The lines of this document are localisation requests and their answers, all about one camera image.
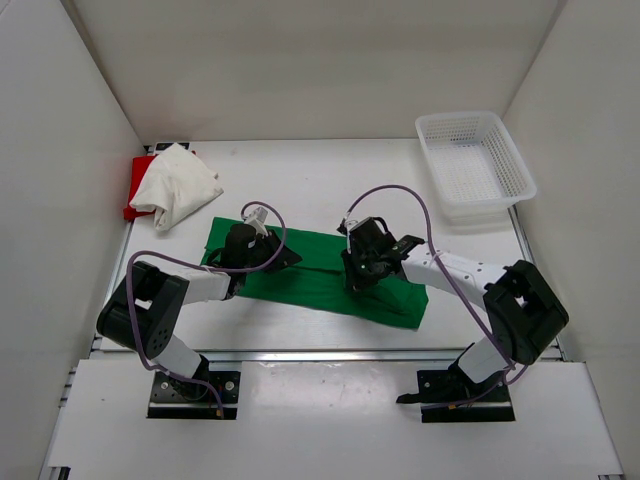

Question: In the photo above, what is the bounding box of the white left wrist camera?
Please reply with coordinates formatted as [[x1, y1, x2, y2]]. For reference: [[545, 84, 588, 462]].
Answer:
[[243, 206, 269, 237]]

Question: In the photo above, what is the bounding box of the dark card behind red shirt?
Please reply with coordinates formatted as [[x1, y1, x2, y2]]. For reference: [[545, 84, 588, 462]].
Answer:
[[153, 142, 192, 154]]

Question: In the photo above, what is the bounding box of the aluminium rail front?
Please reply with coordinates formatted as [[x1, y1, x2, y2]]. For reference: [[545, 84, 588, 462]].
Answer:
[[202, 349, 462, 363]]

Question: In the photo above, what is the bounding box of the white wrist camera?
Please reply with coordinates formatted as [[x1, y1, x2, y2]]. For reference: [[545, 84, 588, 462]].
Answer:
[[243, 206, 269, 237], [337, 218, 358, 236]]

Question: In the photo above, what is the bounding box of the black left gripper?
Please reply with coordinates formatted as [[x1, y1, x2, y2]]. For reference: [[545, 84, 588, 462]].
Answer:
[[242, 229, 302, 274]]

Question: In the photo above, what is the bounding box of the white plastic mesh basket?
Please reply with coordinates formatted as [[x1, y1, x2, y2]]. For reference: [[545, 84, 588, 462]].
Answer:
[[415, 111, 537, 220]]

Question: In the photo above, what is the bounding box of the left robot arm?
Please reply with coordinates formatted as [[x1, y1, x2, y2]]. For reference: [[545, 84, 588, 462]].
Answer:
[[97, 223, 302, 400]]

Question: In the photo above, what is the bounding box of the white t shirt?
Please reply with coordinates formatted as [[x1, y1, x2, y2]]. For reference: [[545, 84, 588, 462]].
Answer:
[[130, 145, 224, 232]]

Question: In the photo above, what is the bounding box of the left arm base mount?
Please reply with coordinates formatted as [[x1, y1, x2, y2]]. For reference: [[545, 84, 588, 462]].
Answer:
[[147, 370, 241, 421]]

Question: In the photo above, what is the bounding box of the green garment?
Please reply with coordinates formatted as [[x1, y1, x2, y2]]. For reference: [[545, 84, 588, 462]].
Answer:
[[198, 215, 431, 332]]

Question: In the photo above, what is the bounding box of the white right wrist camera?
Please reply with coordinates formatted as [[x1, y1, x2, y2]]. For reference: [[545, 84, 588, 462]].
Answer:
[[337, 218, 358, 236]]

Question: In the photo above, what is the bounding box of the red t shirt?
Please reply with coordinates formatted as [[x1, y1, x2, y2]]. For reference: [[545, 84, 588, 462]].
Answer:
[[123, 155, 155, 222]]

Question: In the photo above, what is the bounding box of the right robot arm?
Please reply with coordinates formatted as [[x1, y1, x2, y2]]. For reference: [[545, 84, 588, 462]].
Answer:
[[338, 217, 569, 400]]

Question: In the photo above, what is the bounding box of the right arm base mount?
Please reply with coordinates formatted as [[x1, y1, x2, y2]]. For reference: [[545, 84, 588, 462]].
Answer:
[[396, 366, 516, 423]]

